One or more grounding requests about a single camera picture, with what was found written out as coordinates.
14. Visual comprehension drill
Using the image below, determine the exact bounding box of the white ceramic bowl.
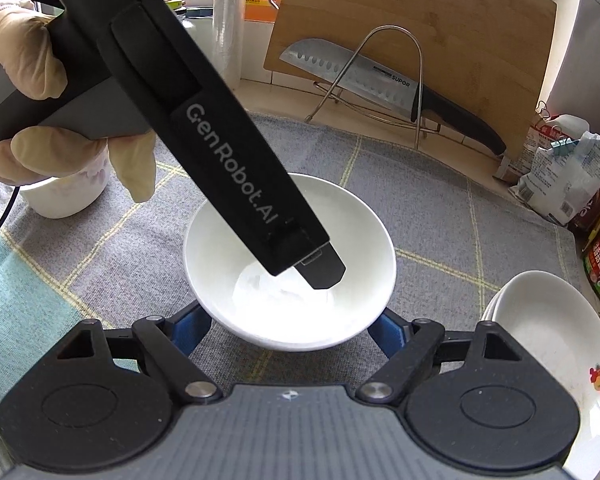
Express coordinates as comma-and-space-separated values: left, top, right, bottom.
183, 174, 396, 352
20, 151, 112, 219

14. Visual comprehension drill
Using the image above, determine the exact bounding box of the white plate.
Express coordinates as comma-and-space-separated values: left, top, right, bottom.
482, 271, 600, 479

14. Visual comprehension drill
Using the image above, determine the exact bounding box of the left hand beige glove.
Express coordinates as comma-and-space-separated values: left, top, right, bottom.
0, 0, 158, 205

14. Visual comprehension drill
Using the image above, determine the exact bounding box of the grey checked table cloth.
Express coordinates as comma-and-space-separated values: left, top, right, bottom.
0, 112, 586, 411

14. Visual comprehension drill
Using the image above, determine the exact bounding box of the white food packet bag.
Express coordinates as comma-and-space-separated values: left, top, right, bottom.
509, 131, 600, 226

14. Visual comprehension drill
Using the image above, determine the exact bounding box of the bamboo cutting board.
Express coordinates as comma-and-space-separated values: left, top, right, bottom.
264, 0, 557, 157

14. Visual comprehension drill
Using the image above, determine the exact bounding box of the wire knife stand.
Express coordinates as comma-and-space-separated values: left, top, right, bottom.
304, 24, 440, 150

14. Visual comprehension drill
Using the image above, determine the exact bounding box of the steel kitchen knife black handle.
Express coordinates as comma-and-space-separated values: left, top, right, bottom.
279, 38, 506, 156

